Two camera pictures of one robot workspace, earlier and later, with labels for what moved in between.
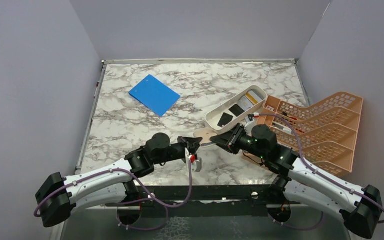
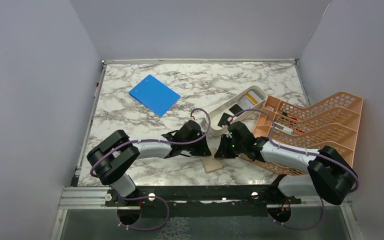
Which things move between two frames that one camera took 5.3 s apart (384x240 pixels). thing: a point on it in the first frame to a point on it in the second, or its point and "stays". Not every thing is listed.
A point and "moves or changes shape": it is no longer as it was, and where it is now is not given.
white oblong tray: x=232 y=112 stays
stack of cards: x=250 y=99 stays
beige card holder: x=206 y=134 moves or changes shape
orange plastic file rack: x=327 y=134 stays
